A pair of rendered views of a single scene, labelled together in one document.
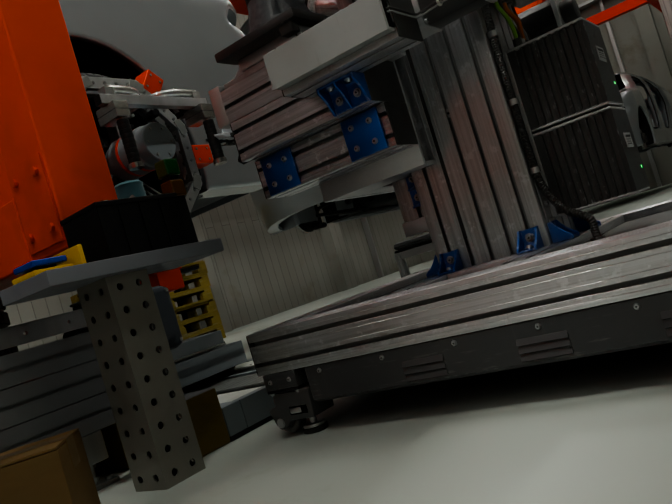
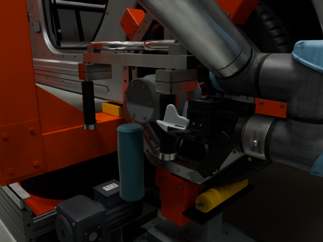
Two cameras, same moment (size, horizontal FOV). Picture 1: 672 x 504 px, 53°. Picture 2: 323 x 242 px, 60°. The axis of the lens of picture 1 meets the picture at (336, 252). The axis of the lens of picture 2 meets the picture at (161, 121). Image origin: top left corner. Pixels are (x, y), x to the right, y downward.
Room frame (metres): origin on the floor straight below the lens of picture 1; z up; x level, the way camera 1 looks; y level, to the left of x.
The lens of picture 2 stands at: (2.29, -0.33, 1.00)
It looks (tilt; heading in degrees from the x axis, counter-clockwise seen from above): 15 degrees down; 100
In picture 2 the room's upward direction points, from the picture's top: straight up
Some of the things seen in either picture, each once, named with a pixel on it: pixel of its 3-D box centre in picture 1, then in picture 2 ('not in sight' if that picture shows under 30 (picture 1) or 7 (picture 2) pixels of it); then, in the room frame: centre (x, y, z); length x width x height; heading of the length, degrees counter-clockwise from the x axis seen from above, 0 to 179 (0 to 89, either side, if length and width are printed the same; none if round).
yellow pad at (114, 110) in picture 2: not in sight; (121, 107); (1.87, 0.98, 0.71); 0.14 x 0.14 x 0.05; 54
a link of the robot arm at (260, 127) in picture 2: not in sight; (260, 136); (2.38, 0.14, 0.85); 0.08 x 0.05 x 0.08; 55
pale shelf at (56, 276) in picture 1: (121, 268); not in sight; (1.39, 0.43, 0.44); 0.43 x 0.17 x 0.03; 144
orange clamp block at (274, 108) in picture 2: (196, 156); (277, 108); (2.46, 0.38, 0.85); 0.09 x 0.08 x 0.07; 144
